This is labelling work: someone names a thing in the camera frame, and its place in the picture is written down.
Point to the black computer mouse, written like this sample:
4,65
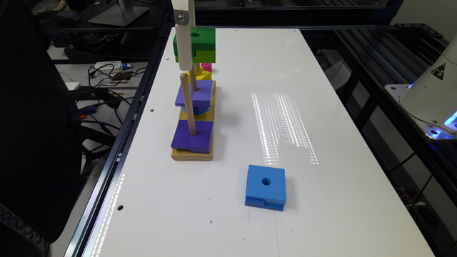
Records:
67,17

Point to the blue block under purple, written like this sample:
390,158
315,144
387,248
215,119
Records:
198,111

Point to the blue square block with hole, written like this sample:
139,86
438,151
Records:
266,187

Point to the white power strip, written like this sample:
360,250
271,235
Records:
112,66

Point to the front wooden peg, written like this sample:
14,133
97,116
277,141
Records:
188,103

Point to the middle wooden peg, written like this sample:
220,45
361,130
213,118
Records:
193,80

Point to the green square block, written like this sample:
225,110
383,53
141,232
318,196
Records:
203,43

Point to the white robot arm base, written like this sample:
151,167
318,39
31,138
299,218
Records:
431,100

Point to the rear wooden peg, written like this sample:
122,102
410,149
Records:
197,69

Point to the yellow block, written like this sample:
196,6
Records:
203,75

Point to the pink cylinder block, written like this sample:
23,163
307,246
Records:
207,67

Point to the silver monitor stand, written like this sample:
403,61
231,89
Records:
121,15

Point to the wooden peg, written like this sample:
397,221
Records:
193,80
197,69
188,103

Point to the light purple square block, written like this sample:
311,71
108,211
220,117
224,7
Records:
200,98

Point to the wooden base board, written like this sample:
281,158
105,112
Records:
186,155

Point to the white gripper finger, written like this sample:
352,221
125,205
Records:
183,34
192,21

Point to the black office chair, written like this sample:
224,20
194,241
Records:
40,153

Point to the dark purple square block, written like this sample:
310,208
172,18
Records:
200,143

